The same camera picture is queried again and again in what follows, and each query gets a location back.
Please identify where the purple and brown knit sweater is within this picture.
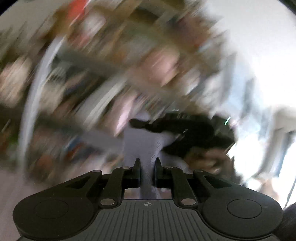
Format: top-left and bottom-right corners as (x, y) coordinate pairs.
(123, 125), (187, 200)

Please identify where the person's right hand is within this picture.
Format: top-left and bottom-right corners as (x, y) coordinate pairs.
(184, 148), (234, 177)

